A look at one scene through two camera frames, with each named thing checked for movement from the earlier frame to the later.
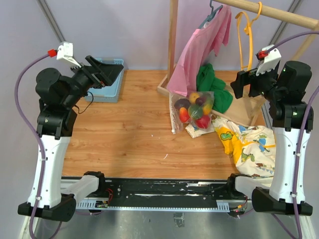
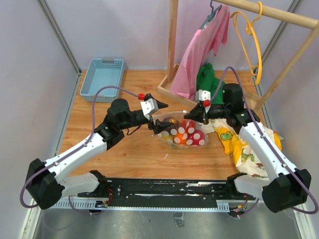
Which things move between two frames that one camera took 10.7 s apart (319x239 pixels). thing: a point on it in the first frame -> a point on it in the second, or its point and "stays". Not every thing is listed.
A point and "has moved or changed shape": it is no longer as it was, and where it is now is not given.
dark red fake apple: (181, 103) -> (176, 125)
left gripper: (100, 74) -> (159, 126)
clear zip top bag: (195, 108) has moved or changed shape
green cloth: (222, 98) stays
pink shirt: (210, 39) stays
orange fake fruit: (184, 115) -> (181, 139)
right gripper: (245, 77) -> (198, 114)
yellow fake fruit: (193, 96) -> (165, 137)
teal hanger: (211, 16) stays
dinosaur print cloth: (251, 148) stays
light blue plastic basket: (111, 94) stays
